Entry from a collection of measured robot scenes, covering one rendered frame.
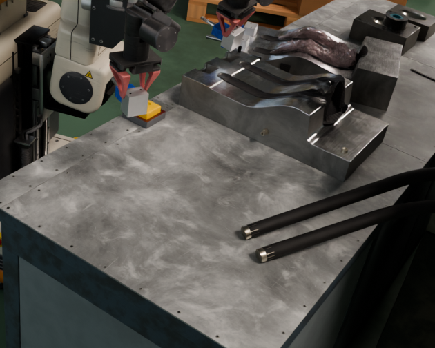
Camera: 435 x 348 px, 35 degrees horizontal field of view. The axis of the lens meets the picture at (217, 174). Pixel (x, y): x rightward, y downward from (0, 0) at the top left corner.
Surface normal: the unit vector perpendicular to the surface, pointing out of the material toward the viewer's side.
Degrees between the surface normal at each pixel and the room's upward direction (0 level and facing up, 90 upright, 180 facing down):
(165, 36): 89
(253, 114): 90
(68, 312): 90
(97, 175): 0
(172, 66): 0
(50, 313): 90
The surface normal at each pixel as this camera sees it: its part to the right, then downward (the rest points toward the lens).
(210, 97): -0.54, 0.41
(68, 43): -0.24, 0.52
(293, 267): 0.15, -0.81
